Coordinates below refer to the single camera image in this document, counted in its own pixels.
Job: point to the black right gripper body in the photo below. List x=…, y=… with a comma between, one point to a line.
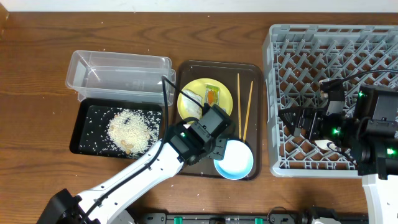
x=321, y=127

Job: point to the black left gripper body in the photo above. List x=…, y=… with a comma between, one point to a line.
x=218, y=149

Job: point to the blue bowl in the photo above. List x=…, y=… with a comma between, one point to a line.
x=237, y=163

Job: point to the white napkin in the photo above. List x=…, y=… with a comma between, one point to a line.
x=191, y=107

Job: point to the green snack wrapper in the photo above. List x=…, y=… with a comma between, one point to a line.
x=212, y=95

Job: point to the rice and food scraps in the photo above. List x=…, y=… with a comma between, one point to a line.
x=119, y=132

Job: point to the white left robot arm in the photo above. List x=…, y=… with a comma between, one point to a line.
x=182, y=145

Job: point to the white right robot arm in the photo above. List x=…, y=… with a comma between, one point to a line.
x=368, y=138

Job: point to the grey dishwasher rack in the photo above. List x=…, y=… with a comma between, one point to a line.
x=296, y=58

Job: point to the black waste tray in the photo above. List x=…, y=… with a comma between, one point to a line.
x=83, y=110

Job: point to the right wooden chopstick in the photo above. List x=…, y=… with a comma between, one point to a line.
x=247, y=113

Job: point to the wooden chopstick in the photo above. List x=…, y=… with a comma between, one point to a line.
x=239, y=107
x=247, y=113

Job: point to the left wooden chopstick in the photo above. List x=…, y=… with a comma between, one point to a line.
x=239, y=107

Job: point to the brown serving tray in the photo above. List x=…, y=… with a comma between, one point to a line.
x=226, y=73

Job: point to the yellow plate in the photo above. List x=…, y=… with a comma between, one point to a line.
x=198, y=86

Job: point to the clear plastic bin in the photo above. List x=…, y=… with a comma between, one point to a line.
x=119, y=76

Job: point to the black rail at table edge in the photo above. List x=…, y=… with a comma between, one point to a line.
x=277, y=215

